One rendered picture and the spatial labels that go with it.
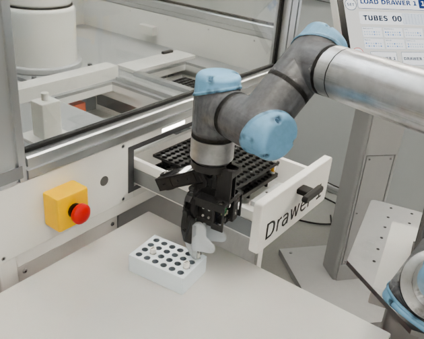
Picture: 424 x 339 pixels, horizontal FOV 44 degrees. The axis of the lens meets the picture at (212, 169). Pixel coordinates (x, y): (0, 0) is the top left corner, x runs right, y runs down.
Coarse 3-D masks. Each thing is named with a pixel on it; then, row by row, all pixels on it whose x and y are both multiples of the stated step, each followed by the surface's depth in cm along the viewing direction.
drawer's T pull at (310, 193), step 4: (300, 188) 104; (304, 188) 104; (308, 188) 104; (312, 188) 104; (316, 188) 104; (320, 188) 104; (300, 192) 103; (304, 192) 103; (308, 192) 102; (312, 192) 102; (316, 192) 103; (320, 192) 105; (304, 196) 101; (308, 196) 101; (312, 196) 102; (304, 200) 101; (308, 200) 101
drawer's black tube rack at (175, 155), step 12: (180, 144) 121; (156, 156) 115; (168, 156) 116; (180, 156) 116; (240, 156) 118; (252, 156) 119; (168, 168) 116; (252, 168) 113; (252, 180) 114; (264, 180) 114; (252, 192) 111
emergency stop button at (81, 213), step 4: (80, 204) 95; (84, 204) 96; (76, 208) 95; (80, 208) 95; (84, 208) 96; (88, 208) 96; (72, 212) 95; (76, 212) 95; (80, 212) 95; (84, 212) 96; (88, 212) 97; (72, 216) 95; (76, 216) 95; (80, 216) 95; (84, 216) 96; (88, 216) 97; (72, 220) 95; (76, 220) 95; (80, 220) 96; (84, 220) 96; (80, 224) 97
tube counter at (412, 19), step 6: (390, 12) 170; (396, 18) 170; (402, 18) 171; (408, 18) 171; (414, 18) 172; (420, 18) 172; (396, 24) 170; (402, 24) 170; (408, 24) 170; (414, 24) 171; (420, 24) 172
